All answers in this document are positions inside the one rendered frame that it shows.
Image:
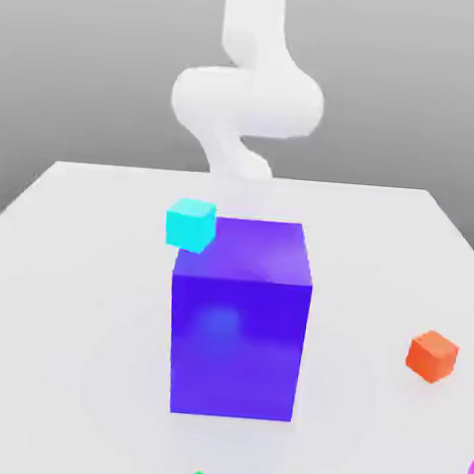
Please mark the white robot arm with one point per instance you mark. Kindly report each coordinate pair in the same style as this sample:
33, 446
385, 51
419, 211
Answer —
248, 97

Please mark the small cyan cube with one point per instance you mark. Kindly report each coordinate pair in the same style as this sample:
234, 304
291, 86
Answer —
189, 225

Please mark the small orange cube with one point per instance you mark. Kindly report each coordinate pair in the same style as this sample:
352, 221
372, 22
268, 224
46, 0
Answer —
431, 356

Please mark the large purple box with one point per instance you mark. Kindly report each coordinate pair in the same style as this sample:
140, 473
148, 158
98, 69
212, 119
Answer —
236, 341

